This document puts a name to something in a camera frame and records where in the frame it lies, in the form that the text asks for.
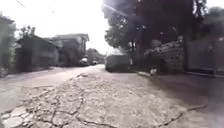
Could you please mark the vehicle under grey cover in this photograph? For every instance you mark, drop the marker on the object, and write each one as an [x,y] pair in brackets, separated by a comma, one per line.
[117,62]

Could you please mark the distant car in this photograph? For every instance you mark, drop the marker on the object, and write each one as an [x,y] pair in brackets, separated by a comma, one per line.
[84,61]

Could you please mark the grey cracked concrete road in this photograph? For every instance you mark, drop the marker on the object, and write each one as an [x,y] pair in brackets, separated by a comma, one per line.
[100,100]

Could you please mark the small white animal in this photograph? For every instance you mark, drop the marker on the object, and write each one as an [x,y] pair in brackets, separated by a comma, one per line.
[153,71]

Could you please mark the two-storey building with flat roof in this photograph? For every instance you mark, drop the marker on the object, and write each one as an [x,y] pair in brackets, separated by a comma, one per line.
[71,46]

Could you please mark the large dark tree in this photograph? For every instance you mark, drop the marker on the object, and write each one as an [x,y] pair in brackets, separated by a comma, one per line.
[156,20]

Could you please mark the low dark-roofed building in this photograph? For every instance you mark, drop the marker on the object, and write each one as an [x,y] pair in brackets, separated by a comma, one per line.
[38,53]

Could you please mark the grey metal fence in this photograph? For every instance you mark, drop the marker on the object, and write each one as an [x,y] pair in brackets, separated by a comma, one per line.
[203,55]

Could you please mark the building behind bushes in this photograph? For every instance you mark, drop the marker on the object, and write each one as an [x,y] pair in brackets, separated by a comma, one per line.
[6,43]

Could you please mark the rough stone wall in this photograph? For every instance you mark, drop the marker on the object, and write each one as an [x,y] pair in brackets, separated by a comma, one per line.
[168,55]

